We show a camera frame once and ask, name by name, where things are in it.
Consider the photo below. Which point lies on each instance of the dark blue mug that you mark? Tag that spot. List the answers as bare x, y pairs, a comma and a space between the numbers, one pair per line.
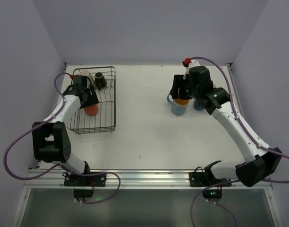
197, 106

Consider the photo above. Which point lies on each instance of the aluminium mounting rail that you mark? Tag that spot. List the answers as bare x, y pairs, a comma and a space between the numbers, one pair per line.
125, 179

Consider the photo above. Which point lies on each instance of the black wire dish rack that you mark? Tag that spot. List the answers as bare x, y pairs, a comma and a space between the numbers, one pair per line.
105, 119

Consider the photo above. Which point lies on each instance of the light blue handled cup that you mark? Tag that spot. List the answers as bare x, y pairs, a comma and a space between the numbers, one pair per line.
178, 106

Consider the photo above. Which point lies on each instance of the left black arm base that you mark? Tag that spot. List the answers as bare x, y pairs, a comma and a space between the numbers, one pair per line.
84, 186

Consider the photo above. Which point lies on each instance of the beige cup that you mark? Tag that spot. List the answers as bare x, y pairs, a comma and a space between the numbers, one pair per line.
89, 75

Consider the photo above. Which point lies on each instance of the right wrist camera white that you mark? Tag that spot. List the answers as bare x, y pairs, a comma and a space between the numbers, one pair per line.
188, 63

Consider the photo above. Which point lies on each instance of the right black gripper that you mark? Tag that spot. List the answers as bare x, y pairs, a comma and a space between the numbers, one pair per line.
180, 87

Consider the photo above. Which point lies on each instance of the orange mug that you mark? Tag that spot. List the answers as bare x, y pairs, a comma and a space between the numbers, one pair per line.
91, 110

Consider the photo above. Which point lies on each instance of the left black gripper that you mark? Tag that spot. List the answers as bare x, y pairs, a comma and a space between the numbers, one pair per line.
90, 100

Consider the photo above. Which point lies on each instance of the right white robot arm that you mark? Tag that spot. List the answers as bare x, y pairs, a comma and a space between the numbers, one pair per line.
260, 160

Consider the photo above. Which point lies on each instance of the black cup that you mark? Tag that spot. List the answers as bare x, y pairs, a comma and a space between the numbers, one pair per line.
100, 81

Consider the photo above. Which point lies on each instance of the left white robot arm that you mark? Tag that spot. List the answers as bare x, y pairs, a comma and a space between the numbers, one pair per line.
51, 142

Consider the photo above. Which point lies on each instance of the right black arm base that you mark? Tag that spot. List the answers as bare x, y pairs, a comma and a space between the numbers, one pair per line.
198, 178

